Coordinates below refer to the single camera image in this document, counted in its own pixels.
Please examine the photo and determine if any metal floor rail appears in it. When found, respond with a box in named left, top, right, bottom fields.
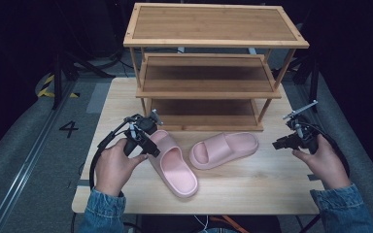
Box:
left=0, top=81, right=79, bottom=233

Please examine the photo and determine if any black metal stand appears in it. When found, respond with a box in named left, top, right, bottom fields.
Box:
left=51, top=48, right=115, bottom=111
left=290, top=48, right=321, bottom=114

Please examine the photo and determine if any yellow black hazard tape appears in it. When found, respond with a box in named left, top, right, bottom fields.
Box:
left=37, top=74, right=81, bottom=99

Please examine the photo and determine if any white cable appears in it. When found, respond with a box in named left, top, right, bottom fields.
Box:
left=193, top=215, right=210, bottom=233

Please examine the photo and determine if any person's right hand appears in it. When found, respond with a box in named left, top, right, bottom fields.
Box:
left=291, top=133, right=353, bottom=191

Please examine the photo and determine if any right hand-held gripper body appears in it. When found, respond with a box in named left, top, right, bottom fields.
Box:
left=282, top=99, right=322, bottom=155

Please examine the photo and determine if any person's blue denim clothing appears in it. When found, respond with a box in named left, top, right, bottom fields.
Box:
left=203, top=227, right=238, bottom=233

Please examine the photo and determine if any person's left hand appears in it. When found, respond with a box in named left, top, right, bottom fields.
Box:
left=93, top=137, right=150, bottom=197

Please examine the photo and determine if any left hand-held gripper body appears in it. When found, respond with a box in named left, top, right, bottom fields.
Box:
left=122, top=109, right=164, bottom=157

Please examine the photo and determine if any orange cable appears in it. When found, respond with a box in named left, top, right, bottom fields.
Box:
left=209, top=215, right=251, bottom=233

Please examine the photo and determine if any pink slide slipper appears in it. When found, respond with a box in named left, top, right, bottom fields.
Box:
left=146, top=129, right=199, bottom=199
left=188, top=131, right=260, bottom=171

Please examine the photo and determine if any three-tier bamboo shoe rack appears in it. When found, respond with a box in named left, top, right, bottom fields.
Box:
left=122, top=2, right=311, bottom=132

